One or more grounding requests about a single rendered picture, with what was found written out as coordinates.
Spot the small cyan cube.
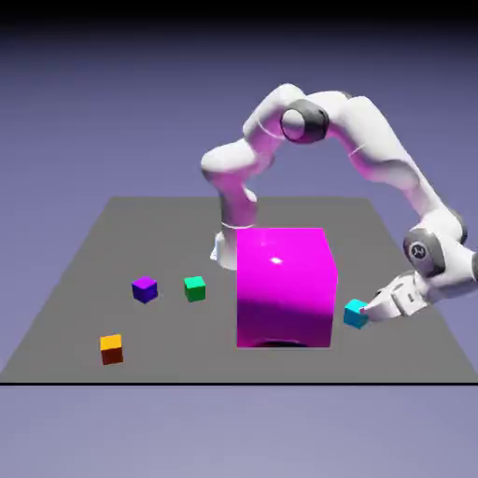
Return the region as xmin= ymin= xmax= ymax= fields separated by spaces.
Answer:
xmin=343 ymin=298 xmax=371 ymax=330

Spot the small green cube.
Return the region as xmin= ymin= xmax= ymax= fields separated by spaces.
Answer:
xmin=183 ymin=275 xmax=207 ymax=303

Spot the small orange cube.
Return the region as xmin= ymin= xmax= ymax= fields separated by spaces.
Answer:
xmin=99 ymin=332 xmax=125 ymax=366

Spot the small purple cube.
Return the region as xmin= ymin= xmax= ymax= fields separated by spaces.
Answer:
xmin=131 ymin=275 xmax=159 ymax=305

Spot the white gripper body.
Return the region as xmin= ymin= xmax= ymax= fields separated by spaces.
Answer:
xmin=360 ymin=271 xmax=420 ymax=324

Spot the large magenta box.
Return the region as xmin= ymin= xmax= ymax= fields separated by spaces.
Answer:
xmin=235 ymin=226 xmax=340 ymax=349

